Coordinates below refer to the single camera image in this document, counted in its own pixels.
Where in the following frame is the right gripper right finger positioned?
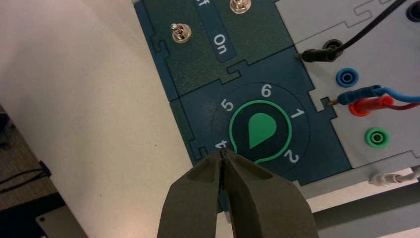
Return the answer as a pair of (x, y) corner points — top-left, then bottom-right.
(222, 149), (319, 238)

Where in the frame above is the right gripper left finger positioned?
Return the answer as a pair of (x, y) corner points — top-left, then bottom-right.
(157, 150), (224, 238)

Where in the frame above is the green and teal rotary knob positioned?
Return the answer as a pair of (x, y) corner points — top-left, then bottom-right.
(228, 99), (293, 164)

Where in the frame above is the green banana socket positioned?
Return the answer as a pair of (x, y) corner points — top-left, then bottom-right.
(365, 127), (390, 148)

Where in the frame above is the grey metal plate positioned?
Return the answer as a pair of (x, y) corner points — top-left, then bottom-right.
(35, 205), (89, 238)

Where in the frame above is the teal and grey control box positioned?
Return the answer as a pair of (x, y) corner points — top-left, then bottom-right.
(133, 0), (420, 238)

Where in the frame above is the black banana socket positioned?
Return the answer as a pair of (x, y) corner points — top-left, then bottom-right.
(323, 39), (344, 52)

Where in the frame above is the dark blue banana socket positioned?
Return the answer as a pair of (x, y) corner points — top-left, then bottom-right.
(406, 0), (420, 23)

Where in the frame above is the white banana plug cable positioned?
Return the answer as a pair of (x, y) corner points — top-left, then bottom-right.
(368, 164), (420, 187)

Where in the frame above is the red banana plug cable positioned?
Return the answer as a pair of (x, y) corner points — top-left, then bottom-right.
(348, 96), (420, 118)

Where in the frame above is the blue banana plug cable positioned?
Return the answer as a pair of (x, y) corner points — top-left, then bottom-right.
(328, 84), (420, 107)

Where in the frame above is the black banana plug cable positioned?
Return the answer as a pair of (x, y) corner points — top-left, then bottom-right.
(295, 0), (408, 63)

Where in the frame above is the metal toggle switch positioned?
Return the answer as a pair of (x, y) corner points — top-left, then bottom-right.
(170, 23), (193, 44)
(229, 0), (252, 15)

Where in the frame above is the black floor cable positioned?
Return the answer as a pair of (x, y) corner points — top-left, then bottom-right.
(0, 161), (52, 195)

